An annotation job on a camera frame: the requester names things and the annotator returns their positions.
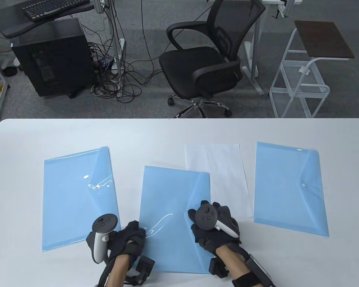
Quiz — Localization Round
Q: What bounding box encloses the black curved desk top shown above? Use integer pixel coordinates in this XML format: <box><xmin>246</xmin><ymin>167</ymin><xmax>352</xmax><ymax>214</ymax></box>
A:
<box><xmin>0</xmin><ymin>0</ymin><xmax>95</xmax><ymax>39</ymax></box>

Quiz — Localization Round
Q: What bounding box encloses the black keyboard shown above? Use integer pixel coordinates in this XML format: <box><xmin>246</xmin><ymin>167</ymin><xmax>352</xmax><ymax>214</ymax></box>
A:
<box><xmin>22</xmin><ymin>0</ymin><xmax>90</xmax><ymax>22</ymax></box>

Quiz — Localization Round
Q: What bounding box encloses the black wrist box with strap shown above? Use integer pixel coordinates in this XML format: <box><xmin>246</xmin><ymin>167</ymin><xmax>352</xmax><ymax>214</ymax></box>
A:
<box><xmin>232</xmin><ymin>254</ymin><xmax>280</xmax><ymax>287</ymax></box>

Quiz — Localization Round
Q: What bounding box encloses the white paper sheet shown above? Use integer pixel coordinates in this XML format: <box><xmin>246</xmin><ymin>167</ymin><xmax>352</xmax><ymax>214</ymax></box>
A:
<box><xmin>185</xmin><ymin>144</ymin><xmax>254</xmax><ymax>218</ymax></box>

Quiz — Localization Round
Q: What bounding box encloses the tangle of black cables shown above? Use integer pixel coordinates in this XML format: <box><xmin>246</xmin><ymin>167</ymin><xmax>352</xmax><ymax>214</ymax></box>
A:
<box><xmin>82</xmin><ymin>0</ymin><xmax>168</xmax><ymax>104</ymax></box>

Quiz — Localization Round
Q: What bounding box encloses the white desk frame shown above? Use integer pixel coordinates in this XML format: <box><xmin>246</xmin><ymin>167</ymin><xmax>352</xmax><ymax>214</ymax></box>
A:
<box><xmin>242</xmin><ymin>0</ymin><xmax>303</xmax><ymax>96</ymax></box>

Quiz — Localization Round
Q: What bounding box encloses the black computer tower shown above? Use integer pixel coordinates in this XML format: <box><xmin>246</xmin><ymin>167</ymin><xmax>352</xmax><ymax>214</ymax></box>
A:
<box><xmin>11</xmin><ymin>17</ymin><xmax>97</xmax><ymax>99</ymax></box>

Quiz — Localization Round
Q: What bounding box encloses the person's left hand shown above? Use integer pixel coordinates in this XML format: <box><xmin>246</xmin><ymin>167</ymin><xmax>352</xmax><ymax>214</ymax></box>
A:
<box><xmin>108</xmin><ymin>221</ymin><xmax>147</xmax><ymax>257</ymax></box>

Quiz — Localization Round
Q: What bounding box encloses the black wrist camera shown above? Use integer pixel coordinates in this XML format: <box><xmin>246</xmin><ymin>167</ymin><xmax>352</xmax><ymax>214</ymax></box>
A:
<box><xmin>136</xmin><ymin>256</ymin><xmax>156</xmax><ymax>284</ymax></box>
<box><xmin>209</xmin><ymin>258</ymin><xmax>229</xmax><ymax>279</ymax></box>

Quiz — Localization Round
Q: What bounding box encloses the person's right hand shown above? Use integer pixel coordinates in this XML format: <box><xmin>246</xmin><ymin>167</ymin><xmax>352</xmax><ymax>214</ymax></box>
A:
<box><xmin>188</xmin><ymin>201</ymin><xmax>242</xmax><ymax>256</ymax></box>

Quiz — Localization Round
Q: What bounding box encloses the silver aluminium desk leg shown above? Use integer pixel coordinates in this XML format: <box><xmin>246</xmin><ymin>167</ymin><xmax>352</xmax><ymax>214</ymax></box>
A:
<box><xmin>93</xmin><ymin>0</ymin><xmax>125</xmax><ymax>97</ymax></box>

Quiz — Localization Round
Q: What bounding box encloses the person's left forearm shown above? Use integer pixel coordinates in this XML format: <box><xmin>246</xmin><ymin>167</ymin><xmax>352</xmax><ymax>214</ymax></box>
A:
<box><xmin>106</xmin><ymin>255</ymin><xmax>131</xmax><ymax>287</ymax></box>

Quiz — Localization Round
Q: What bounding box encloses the white side table brown top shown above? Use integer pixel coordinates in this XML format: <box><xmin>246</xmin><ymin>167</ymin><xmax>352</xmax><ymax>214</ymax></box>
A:
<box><xmin>268</xmin><ymin>20</ymin><xmax>355</xmax><ymax>118</ymax></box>

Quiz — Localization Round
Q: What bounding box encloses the grey and white handheld controller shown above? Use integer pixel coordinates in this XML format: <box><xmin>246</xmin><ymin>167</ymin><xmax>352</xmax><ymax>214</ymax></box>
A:
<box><xmin>87</xmin><ymin>214</ymin><xmax>118</xmax><ymax>264</ymax></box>
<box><xmin>195</xmin><ymin>204</ymin><xmax>240</xmax><ymax>239</ymax></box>

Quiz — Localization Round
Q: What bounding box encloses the blue plastic snap folder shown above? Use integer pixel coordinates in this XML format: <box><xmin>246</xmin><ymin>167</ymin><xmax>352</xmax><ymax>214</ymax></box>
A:
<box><xmin>139</xmin><ymin>165</ymin><xmax>211</xmax><ymax>274</ymax></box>
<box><xmin>42</xmin><ymin>146</ymin><xmax>121</xmax><ymax>252</ymax></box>
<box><xmin>253</xmin><ymin>142</ymin><xmax>330</xmax><ymax>237</ymax></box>

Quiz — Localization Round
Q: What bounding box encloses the person's right forearm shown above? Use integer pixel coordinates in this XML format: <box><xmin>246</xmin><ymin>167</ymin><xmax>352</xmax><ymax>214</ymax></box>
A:
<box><xmin>215</xmin><ymin>244</ymin><xmax>252</xmax><ymax>287</ymax></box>

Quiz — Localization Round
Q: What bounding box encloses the black mesh office chair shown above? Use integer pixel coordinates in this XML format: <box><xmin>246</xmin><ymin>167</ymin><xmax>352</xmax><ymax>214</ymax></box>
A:
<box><xmin>159</xmin><ymin>0</ymin><xmax>266</xmax><ymax>118</ymax></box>

